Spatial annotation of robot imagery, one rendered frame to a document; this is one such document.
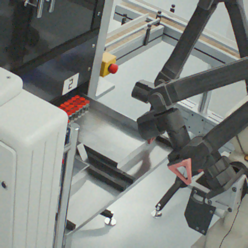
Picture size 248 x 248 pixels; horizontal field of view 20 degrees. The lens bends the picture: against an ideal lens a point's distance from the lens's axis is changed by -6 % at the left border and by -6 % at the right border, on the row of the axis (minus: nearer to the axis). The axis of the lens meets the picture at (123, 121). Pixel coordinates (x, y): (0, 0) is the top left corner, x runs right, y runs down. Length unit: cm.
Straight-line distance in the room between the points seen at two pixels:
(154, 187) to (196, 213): 163
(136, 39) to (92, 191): 102
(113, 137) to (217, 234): 60
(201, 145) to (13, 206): 66
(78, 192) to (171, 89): 56
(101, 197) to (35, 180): 87
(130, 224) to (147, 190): 32
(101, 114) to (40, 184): 123
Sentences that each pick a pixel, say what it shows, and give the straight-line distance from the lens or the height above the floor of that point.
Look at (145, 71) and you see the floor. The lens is 488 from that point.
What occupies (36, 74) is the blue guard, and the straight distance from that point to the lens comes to 240.
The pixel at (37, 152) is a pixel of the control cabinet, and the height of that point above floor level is 151.
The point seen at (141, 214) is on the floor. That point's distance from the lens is 368.
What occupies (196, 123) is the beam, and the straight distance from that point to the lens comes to 354.
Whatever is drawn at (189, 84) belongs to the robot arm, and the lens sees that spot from 196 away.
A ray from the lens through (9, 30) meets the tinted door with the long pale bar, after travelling 218.
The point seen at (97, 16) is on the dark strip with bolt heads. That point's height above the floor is 127.
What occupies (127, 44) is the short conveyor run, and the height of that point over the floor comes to 93.
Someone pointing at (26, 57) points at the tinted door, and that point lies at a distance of 233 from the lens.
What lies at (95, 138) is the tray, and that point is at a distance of 261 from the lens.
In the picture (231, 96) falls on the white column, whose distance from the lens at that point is 409.
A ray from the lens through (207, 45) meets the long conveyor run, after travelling 332.
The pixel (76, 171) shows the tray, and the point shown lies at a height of 88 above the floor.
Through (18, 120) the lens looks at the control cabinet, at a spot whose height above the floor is 155.
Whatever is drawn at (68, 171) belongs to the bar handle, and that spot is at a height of 136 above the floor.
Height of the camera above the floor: 238
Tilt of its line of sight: 33 degrees down
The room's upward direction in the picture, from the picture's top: 12 degrees clockwise
